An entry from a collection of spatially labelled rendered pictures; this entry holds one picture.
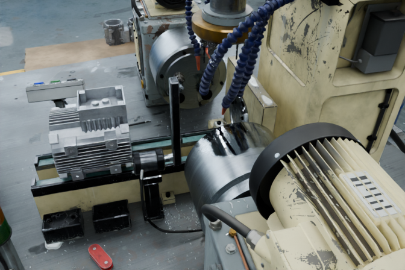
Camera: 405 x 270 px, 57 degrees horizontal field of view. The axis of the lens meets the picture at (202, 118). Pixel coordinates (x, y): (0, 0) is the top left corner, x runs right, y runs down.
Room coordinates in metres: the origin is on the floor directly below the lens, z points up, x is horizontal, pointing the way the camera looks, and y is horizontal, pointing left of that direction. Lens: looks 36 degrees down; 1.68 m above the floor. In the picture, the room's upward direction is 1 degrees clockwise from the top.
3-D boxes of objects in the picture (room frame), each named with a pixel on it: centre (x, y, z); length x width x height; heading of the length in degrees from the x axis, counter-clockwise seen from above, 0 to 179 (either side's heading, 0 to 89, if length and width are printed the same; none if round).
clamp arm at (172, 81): (0.74, 0.07, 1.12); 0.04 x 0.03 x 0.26; 106
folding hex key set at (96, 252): (0.57, 0.26, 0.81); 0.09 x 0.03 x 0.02; 45
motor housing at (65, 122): (0.81, 0.31, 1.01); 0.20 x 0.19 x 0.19; 106
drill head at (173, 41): (1.25, 0.07, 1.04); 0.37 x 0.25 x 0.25; 16
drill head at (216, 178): (0.58, -0.11, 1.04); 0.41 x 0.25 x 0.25; 16
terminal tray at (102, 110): (0.82, 0.27, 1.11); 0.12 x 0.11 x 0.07; 106
